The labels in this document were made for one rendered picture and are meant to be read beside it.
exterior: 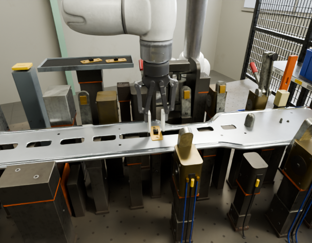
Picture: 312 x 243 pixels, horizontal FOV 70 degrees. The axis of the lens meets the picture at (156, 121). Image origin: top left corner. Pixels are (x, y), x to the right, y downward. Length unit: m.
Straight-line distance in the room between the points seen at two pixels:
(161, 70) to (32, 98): 0.62
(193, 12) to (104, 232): 1.03
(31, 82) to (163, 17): 0.65
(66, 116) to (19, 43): 2.81
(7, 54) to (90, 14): 3.09
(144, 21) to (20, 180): 0.48
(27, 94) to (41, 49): 2.58
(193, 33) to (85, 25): 0.77
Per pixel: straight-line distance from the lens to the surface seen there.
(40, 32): 3.59
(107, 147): 0.71
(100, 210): 0.92
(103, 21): 0.60
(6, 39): 3.63
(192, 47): 1.34
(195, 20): 1.25
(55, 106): 0.85
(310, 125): 0.74
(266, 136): 0.83
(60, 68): 0.96
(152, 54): 0.61
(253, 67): 1.07
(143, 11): 0.58
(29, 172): 0.65
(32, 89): 1.06
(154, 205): 0.93
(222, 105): 0.95
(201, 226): 0.89
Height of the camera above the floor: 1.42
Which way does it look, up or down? 31 degrees down
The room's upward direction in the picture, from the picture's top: straight up
